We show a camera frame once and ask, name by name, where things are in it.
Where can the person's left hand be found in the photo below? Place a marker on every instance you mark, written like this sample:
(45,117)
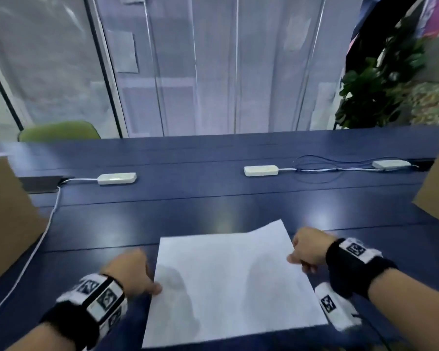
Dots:
(130,268)

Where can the person's right hand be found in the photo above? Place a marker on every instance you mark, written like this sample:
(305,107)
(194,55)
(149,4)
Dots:
(311,244)

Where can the person's left thumb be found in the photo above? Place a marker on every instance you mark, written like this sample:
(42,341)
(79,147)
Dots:
(154,287)

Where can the person's right fingers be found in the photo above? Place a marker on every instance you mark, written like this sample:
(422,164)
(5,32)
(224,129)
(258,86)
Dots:
(300,262)

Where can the white paper sheet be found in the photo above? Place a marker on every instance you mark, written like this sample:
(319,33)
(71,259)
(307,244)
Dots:
(230,285)

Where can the person's left forearm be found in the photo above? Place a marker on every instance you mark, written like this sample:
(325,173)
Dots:
(40,338)

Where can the person's right forearm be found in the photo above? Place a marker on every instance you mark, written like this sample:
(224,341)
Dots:
(411,310)

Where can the white power adapter box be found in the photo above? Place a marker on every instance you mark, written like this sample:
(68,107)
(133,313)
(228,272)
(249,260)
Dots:
(261,170)
(390,164)
(117,178)

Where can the black table socket panel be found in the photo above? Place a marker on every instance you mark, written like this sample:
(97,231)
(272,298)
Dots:
(40,183)

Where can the cardboard box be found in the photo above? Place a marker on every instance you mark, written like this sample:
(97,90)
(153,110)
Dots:
(7,219)
(435,182)

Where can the green chair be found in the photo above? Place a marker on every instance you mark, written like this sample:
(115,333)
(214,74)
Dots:
(58,131)

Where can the green potted plant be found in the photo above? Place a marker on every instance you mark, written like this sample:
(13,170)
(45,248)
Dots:
(380,76)

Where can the pink poster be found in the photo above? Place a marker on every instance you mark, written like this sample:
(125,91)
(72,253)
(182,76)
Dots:
(433,16)

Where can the right wrist camera band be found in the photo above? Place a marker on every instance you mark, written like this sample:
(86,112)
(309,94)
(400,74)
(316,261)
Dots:
(351,274)

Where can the wrist camera band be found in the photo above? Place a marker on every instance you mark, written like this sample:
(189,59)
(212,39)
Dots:
(351,274)
(89,305)

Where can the left wrist camera band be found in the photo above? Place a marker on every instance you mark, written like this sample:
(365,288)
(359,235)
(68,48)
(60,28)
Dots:
(89,305)

